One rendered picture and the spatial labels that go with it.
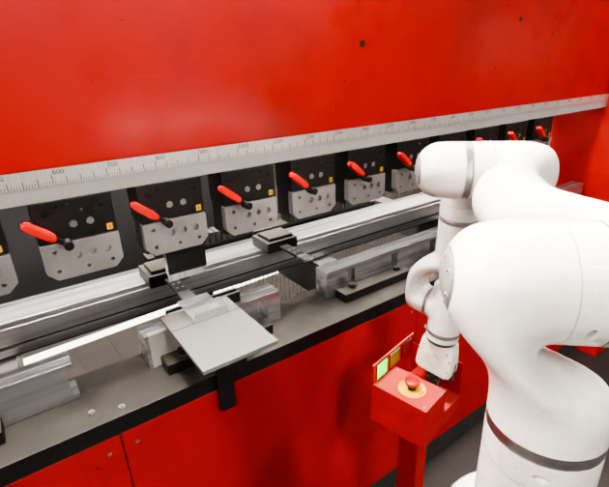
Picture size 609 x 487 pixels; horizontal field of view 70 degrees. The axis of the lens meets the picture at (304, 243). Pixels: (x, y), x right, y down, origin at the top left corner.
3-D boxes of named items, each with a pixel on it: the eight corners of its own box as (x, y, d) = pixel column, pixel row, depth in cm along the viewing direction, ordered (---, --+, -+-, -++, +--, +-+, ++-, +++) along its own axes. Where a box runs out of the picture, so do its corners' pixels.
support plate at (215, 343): (203, 375, 89) (203, 371, 89) (160, 321, 109) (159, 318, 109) (278, 343, 99) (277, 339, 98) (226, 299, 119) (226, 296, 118)
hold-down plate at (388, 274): (345, 303, 137) (345, 295, 136) (334, 297, 141) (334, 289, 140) (411, 276, 153) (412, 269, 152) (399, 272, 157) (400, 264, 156)
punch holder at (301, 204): (293, 220, 121) (290, 160, 115) (276, 213, 127) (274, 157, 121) (335, 210, 129) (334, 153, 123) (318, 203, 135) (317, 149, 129)
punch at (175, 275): (170, 283, 108) (164, 247, 105) (167, 280, 110) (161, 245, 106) (208, 272, 114) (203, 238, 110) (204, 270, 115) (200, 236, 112)
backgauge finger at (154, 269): (168, 310, 115) (165, 293, 113) (139, 276, 135) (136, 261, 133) (211, 296, 121) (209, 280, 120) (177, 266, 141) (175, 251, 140)
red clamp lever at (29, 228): (23, 222, 80) (76, 244, 86) (21, 216, 83) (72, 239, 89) (18, 231, 80) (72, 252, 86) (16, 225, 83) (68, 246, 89)
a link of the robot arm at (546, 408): (631, 477, 42) (708, 250, 33) (433, 459, 45) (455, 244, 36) (578, 392, 53) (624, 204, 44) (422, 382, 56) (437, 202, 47)
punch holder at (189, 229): (148, 258, 100) (134, 186, 93) (137, 246, 106) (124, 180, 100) (209, 242, 108) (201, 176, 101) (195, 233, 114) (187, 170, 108)
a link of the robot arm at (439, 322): (418, 326, 114) (449, 342, 108) (424, 281, 108) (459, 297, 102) (434, 313, 119) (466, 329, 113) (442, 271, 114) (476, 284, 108)
